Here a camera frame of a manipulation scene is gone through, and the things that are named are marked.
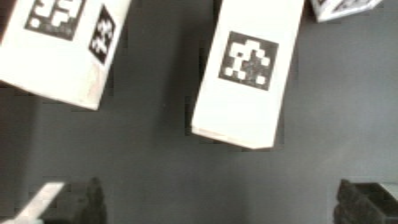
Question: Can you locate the white tagged cube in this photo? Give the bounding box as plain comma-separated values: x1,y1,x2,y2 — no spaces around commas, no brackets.
309,0,384,23
0,0,131,110

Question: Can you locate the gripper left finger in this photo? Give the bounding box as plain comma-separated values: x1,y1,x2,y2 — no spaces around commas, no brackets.
10,178,108,224

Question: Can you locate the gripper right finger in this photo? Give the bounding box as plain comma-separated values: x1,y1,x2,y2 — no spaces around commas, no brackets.
334,179,398,224

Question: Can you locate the white tagged cube right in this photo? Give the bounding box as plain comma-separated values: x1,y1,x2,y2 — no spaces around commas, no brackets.
309,0,384,23

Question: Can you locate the white chair leg block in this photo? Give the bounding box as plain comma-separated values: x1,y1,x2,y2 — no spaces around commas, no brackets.
192,0,305,149

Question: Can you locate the white tagged cube left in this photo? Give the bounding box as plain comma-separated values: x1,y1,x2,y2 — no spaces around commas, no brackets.
0,0,131,110

